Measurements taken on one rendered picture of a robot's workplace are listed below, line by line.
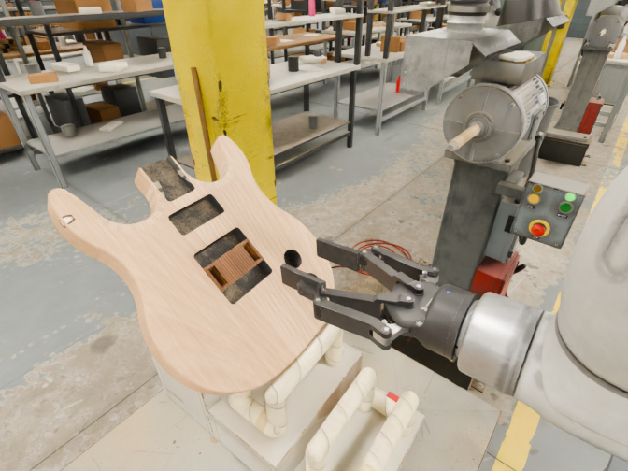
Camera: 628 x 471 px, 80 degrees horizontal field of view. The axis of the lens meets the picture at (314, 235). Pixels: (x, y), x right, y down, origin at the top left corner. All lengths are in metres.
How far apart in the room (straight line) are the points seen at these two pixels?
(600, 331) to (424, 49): 0.89
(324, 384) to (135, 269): 0.39
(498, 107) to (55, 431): 2.18
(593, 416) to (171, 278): 0.50
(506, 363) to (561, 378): 0.05
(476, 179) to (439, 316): 1.23
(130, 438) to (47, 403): 1.45
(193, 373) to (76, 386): 1.75
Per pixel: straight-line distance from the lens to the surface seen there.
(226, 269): 0.62
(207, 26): 1.54
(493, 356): 0.40
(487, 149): 1.39
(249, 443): 0.71
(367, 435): 0.80
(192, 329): 0.58
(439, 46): 1.08
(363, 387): 0.72
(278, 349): 0.63
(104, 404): 2.17
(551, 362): 0.38
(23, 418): 2.31
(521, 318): 0.40
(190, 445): 0.83
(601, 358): 0.33
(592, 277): 0.29
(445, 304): 0.41
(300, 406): 0.73
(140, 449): 0.86
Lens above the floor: 1.65
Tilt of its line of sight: 34 degrees down
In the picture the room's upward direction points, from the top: straight up
